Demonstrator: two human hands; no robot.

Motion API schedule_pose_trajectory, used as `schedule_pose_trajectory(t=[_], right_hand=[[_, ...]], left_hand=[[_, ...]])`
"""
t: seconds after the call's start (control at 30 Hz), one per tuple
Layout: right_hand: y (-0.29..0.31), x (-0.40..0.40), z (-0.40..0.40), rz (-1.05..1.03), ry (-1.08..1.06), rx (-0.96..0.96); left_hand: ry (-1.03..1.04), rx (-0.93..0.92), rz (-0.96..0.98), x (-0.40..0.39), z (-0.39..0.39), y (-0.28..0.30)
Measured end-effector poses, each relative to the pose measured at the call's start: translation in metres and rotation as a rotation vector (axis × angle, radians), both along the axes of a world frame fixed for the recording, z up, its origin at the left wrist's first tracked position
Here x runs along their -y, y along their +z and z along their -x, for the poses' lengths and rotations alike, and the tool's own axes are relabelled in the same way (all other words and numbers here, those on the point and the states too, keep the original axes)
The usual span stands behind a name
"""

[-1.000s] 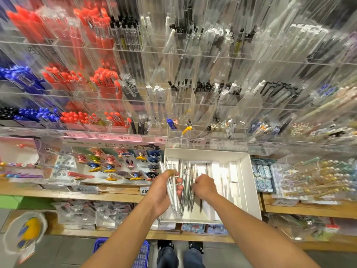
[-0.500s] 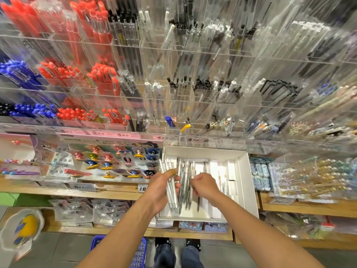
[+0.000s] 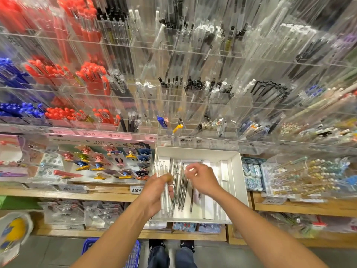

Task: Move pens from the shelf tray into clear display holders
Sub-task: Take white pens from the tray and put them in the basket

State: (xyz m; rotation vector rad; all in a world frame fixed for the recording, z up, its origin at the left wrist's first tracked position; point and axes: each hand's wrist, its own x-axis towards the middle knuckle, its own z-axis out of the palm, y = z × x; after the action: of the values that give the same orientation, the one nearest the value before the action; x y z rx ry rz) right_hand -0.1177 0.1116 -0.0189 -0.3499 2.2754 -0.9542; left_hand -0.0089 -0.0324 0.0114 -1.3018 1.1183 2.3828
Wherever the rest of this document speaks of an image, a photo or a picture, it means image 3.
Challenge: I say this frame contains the person's right hand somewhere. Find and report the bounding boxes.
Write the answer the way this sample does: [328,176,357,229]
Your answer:
[184,162,223,198]

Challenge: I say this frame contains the person's left hand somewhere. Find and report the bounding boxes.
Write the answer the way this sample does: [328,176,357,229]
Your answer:
[135,173,175,219]

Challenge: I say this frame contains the pile of silver pens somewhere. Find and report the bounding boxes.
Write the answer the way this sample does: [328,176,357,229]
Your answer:
[170,160,203,214]

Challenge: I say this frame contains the clear pen bundle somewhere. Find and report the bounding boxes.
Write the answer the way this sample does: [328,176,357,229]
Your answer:
[156,159,175,218]

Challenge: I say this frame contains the white cardboard box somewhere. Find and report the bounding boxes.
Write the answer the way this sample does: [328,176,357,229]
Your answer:
[151,146,250,224]

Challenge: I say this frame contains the blue shopping basket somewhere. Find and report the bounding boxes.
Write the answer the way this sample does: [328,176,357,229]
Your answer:
[81,237,142,268]

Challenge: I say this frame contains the clear acrylic display rack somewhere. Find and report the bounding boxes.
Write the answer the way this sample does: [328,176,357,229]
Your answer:
[0,0,357,154]

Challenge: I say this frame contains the person's left forearm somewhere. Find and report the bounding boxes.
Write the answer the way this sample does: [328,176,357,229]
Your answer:
[70,209,154,268]

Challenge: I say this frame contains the person's right forearm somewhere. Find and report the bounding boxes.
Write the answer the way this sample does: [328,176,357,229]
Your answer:
[209,184,330,268]

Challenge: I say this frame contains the person's right shoe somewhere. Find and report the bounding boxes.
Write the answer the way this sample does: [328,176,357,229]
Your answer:
[179,239,196,251]

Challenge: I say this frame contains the person's left leg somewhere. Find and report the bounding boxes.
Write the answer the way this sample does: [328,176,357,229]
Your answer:
[146,246,171,268]

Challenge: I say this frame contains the person's leg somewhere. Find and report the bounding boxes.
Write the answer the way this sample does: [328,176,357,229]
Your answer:
[146,246,171,268]
[176,248,200,268]

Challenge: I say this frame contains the person's right leg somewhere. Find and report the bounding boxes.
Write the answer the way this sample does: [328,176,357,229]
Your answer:
[176,248,200,268]

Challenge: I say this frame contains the stack of clear gold-pen packets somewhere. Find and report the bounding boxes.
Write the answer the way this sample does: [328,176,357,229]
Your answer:
[262,154,357,201]

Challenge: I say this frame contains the stack of blue eraser packets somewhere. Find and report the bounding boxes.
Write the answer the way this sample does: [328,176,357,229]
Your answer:
[241,159,266,192]

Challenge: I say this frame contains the row of small patterned packets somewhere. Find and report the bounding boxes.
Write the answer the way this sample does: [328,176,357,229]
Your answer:
[172,221,222,235]

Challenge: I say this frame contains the tray of colourful clip packets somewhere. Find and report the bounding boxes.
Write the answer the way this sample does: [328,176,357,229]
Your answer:
[42,142,152,183]

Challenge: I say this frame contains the stack of clear stationery packets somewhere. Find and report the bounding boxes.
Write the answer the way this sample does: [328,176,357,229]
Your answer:
[38,199,125,231]

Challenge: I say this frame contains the rows of red pens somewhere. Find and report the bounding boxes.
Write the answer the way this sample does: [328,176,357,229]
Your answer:
[0,0,122,127]

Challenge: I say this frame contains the green shelf panel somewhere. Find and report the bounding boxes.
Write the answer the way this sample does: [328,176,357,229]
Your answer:
[0,195,40,210]

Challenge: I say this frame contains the round yellow blue packet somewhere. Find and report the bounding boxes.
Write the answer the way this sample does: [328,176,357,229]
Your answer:
[0,212,34,266]

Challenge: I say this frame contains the stack of pink packets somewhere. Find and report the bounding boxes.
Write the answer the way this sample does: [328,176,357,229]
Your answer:
[0,135,29,182]

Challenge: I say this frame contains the rows of blue pens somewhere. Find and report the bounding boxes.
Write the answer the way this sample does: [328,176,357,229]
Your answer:
[0,57,45,121]

